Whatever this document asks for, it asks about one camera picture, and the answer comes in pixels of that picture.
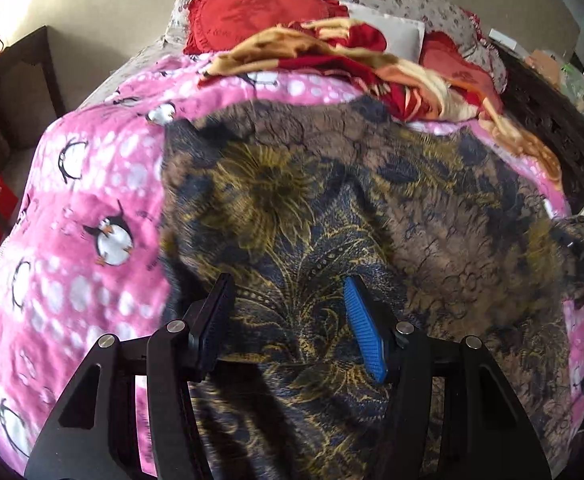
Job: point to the white pillow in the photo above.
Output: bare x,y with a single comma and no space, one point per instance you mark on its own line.
397,30

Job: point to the brown floral patterned garment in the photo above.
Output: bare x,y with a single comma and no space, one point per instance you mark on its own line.
322,185

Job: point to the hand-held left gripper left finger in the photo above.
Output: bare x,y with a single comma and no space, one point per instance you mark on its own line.
216,312

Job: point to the pink penguin print blanket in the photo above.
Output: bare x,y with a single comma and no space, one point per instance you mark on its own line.
97,170

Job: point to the small red pillow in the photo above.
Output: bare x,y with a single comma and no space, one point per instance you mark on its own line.
452,55

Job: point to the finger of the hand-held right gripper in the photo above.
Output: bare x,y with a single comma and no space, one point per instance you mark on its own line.
579,240

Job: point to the red heart-shaped frilly pillow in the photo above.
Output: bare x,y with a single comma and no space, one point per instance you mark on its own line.
252,10

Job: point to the dark carved wooden headboard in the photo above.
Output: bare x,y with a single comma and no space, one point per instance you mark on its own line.
537,110

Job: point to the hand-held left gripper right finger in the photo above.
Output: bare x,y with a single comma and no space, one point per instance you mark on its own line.
364,330

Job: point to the red and yellow fleece blanket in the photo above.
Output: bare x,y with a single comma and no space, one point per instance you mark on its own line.
282,45

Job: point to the dark wooden sofa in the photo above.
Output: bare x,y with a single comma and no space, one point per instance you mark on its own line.
32,60

